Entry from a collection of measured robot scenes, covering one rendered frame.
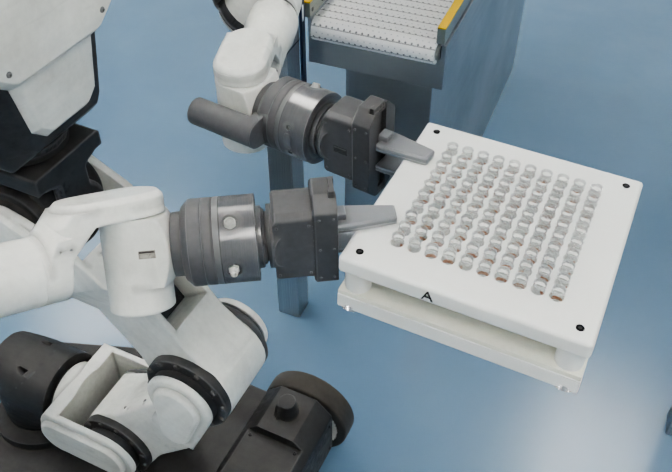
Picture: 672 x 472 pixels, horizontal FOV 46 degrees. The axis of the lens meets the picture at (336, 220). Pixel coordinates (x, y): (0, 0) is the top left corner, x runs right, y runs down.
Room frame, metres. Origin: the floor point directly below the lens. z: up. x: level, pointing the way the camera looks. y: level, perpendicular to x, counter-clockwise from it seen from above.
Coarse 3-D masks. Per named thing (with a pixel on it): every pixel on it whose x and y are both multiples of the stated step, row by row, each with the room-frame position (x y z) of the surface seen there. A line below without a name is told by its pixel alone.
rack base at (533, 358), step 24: (384, 288) 0.53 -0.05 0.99; (360, 312) 0.52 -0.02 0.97; (384, 312) 0.51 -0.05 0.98; (408, 312) 0.50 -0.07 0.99; (432, 312) 0.50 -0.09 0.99; (456, 312) 0.50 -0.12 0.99; (432, 336) 0.49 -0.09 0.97; (456, 336) 0.48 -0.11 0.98; (480, 336) 0.47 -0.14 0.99; (504, 336) 0.47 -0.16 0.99; (504, 360) 0.46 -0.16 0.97; (528, 360) 0.45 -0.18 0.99; (552, 360) 0.45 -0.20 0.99; (552, 384) 0.44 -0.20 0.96; (576, 384) 0.43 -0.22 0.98
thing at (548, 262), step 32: (480, 160) 0.67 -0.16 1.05; (448, 192) 0.62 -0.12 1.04; (480, 192) 0.62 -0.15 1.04; (544, 192) 0.63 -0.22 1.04; (576, 192) 0.62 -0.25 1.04; (448, 224) 0.57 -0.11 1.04; (480, 224) 0.57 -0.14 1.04; (544, 224) 0.57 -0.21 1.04; (512, 256) 0.52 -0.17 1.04; (544, 256) 0.53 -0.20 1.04
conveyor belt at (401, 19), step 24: (336, 0) 1.48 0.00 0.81; (360, 0) 1.48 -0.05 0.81; (384, 0) 1.48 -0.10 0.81; (408, 0) 1.48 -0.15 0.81; (432, 0) 1.48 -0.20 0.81; (312, 24) 1.40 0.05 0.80; (336, 24) 1.39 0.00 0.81; (360, 24) 1.38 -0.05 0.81; (384, 24) 1.38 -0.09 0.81; (408, 24) 1.38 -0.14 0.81; (432, 24) 1.38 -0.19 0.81; (360, 48) 1.36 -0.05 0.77; (384, 48) 1.34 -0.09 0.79; (408, 48) 1.32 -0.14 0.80; (432, 48) 1.31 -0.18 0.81
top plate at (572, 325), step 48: (432, 144) 0.71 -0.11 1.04; (480, 144) 0.71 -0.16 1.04; (384, 192) 0.62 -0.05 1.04; (528, 192) 0.63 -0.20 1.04; (624, 192) 0.63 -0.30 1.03; (384, 240) 0.55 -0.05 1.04; (528, 240) 0.55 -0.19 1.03; (624, 240) 0.56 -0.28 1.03; (432, 288) 0.49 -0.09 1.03; (480, 288) 0.49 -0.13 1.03; (528, 288) 0.49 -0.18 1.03; (576, 288) 0.49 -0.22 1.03; (528, 336) 0.45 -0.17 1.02; (576, 336) 0.44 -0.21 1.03
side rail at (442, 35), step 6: (468, 0) 1.45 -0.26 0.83; (462, 6) 1.40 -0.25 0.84; (462, 12) 1.41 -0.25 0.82; (456, 18) 1.37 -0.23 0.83; (450, 24) 1.33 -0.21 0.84; (438, 30) 1.30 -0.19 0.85; (444, 30) 1.30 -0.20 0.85; (450, 30) 1.33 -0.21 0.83; (438, 36) 1.30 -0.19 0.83; (444, 36) 1.30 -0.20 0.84; (438, 42) 1.30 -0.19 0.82; (444, 42) 1.30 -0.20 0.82
